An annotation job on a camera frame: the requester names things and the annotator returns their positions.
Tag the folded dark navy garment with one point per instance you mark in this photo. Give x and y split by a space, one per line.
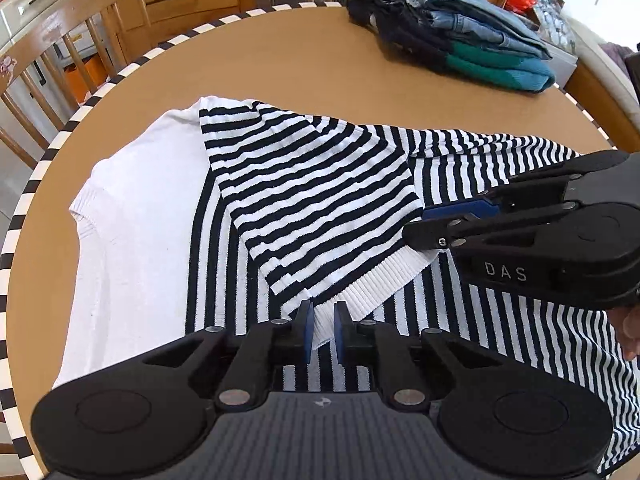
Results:
410 35

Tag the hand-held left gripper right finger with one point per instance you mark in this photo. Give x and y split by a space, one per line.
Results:
341 332

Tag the wooden sideboard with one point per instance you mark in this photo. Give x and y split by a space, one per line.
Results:
210 0

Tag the folded green and blue sweater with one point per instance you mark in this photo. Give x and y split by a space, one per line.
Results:
500 67

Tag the person's right hand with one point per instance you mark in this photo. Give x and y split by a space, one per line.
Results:
629 332

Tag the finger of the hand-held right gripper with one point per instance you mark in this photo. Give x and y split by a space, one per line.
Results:
440 235
450 211

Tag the white storage box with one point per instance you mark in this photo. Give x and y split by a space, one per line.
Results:
562 60

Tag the folded light blue jeans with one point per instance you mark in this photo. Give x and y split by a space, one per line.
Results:
465 5

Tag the white cabinet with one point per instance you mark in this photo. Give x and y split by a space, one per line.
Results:
25 15

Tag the orange box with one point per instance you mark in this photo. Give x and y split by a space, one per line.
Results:
87 77

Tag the folded black garment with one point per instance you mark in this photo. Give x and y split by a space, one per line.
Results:
361 5

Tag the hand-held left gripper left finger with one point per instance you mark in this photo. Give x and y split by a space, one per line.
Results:
307 332

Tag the striped black and white sweater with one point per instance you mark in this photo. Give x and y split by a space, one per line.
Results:
310 185

